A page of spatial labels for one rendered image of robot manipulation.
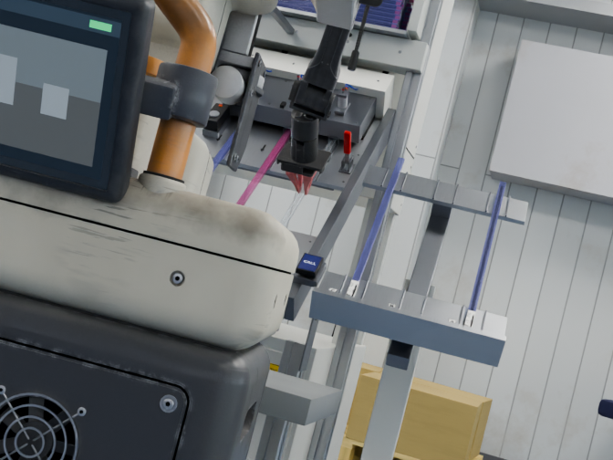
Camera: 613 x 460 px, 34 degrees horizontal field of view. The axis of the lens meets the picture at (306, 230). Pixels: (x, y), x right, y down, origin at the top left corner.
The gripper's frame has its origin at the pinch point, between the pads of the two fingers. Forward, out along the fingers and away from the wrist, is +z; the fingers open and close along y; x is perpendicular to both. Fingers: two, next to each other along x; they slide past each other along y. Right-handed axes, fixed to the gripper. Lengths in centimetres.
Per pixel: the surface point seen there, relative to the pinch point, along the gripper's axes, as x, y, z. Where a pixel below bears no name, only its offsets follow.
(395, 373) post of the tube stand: 32.1, -31.0, 13.1
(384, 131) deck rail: -28.3, -10.0, 0.4
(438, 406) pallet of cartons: -121, -21, 198
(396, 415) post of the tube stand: 37, -33, 19
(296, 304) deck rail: 31.9, -10.2, 1.9
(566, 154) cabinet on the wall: -263, -46, 155
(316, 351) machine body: 17.6, -10.0, 29.6
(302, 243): 15.9, -5.6, 0.7
